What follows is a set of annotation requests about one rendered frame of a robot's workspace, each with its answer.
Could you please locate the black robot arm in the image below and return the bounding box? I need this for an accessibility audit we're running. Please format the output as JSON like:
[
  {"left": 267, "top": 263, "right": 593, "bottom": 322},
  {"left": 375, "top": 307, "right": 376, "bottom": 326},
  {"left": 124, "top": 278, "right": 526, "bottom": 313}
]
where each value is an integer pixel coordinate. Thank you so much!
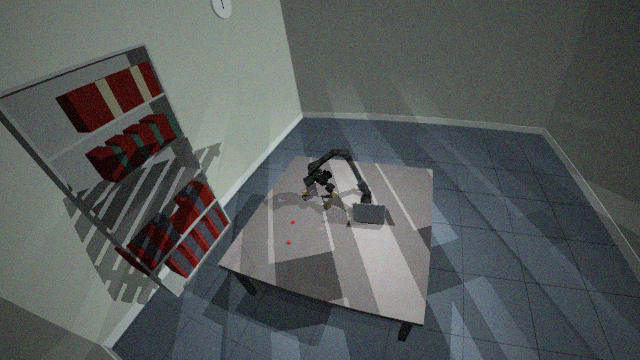
[{"left": 303, "top": 149, "right": 372, "bottom": 205}]

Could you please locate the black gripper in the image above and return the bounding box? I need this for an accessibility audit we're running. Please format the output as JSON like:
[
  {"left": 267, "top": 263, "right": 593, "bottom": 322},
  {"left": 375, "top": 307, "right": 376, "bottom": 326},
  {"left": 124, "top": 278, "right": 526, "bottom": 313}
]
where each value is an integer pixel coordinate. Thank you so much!
[{"left": 314, "top": 176, "right": 335, "bottom": 193}]

